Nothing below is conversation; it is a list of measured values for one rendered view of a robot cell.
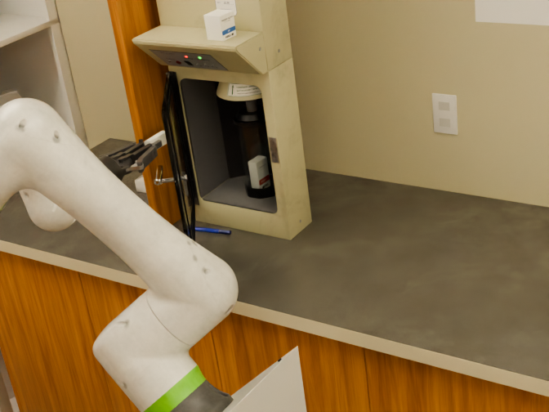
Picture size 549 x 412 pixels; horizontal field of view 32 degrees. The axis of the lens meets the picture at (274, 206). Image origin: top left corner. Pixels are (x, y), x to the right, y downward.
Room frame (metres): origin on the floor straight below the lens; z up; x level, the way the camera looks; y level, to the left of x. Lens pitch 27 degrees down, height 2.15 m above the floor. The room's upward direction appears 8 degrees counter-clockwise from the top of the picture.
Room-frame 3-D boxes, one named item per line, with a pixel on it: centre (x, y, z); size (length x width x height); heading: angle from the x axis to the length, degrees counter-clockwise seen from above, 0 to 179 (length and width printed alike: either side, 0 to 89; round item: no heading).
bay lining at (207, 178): (2.39, 0.02, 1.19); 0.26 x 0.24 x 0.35; 53
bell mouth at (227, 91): (2.36, 0.02, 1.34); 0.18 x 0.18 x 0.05
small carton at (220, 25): (2.20, 0.07, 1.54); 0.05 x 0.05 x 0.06; 49
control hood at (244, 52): (2.25, 0.13, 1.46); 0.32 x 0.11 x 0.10; 53
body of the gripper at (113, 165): (1.97, 0.35, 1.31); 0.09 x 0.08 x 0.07; 144
